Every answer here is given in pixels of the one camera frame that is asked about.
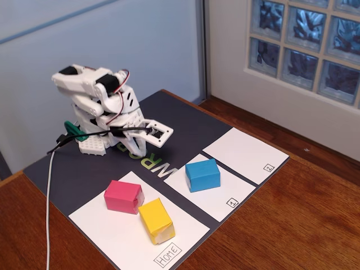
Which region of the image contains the black cable with plug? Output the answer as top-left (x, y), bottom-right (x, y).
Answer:
top-left (47, 126), bottom-right (154, 155)

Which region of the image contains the green clamp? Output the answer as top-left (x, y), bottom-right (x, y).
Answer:
top-left (64, 120), bottom-right (89, 142)

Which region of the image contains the yellow paper box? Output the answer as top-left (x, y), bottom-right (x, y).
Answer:
top-left (138, 197), bottom-right (176, 246)

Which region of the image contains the grey metal frame post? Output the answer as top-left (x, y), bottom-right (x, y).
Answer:
top-left (195, 0), bottom-right (211, 105)

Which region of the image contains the white cable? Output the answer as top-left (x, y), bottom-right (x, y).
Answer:
top-left (45, 150), bottom-right (57, 270)

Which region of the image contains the blue paper box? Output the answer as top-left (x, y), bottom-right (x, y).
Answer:
top-left (184, 158), bottom-right (221, 194)

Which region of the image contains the white paper marked 2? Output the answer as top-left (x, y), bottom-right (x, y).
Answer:
top-left (202, 127), bottom-right (290, 186)

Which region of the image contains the white paper marked 1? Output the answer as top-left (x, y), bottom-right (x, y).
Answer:
top-left (163, 153), bottom-right (257, 223)

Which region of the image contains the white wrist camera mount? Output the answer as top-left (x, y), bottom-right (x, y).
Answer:
top-left (128, 119), bottom-right (174, 149)

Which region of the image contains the glass block window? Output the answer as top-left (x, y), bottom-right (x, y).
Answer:
top-left (249, 0), bottom-right (360, 109)

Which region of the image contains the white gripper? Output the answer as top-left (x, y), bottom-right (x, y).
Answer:
top-left (97, 110), bottom-right (149, 157)

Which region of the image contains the dark grey board mat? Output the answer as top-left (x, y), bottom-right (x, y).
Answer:
top-left (22, 89), bottom-right (290, 270)

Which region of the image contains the pink paper box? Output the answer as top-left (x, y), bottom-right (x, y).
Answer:
top-left (103, 179), bottom-right (145, 215)

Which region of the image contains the white paper marked HOME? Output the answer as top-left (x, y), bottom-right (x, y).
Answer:
top-left (68, 170), bottom-right (211, 270)

